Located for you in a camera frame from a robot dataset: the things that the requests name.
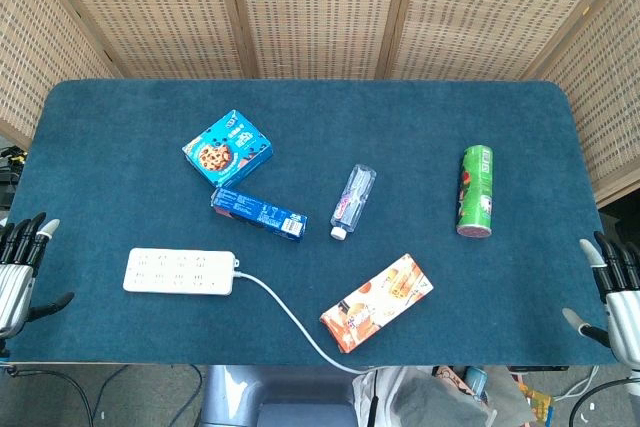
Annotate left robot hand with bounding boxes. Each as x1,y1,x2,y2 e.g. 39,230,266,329
0,212,76,341

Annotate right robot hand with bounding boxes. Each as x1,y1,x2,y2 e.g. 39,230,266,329
562,230,640,364

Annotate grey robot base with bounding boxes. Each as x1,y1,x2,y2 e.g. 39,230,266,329
199,364,362,427

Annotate white power strip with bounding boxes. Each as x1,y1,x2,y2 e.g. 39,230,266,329
122,247,241,297

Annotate colourful snack packages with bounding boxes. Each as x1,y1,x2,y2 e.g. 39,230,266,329
517,379,556,426

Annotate green chips can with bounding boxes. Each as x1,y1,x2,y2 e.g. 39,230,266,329
455,144,495,240

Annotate white plastic bag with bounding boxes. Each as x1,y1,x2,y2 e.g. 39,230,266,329
351,365,539,427

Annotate orange snack box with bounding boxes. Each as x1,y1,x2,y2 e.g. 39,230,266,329
319,253,434,354

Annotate dark blue long cookie box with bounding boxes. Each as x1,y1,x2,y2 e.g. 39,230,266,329
210,187,309,244

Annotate clear plastic water bottle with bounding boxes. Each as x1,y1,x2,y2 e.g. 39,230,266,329
329,163,378,241

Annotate blue table mat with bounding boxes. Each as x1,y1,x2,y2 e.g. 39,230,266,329
3,78,617,367

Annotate woven bamboo folding screen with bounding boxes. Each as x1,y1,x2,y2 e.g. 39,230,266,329
0,0,640,207

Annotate black floor cable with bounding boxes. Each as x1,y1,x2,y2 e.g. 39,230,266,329
0,364,204,427

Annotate white power cable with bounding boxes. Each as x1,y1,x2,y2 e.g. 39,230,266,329
233,271,377,376

